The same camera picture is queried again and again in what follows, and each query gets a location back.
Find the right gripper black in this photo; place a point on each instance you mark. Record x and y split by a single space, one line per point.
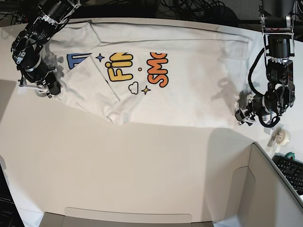
48 86

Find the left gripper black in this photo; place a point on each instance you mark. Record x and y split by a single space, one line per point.
246 113

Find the white t-shirt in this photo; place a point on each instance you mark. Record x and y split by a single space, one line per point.
153 74

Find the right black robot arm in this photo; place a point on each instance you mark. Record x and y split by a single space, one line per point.
44 19

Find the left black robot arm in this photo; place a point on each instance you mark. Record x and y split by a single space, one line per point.
277 25

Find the white tape dispenser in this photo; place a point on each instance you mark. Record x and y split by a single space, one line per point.
280 138

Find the green tape roll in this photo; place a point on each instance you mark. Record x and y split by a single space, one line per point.
290 155

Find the black computer keyboard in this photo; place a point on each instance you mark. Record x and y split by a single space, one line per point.
292 170

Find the beige cardboard side panel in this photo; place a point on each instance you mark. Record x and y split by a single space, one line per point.
260 196

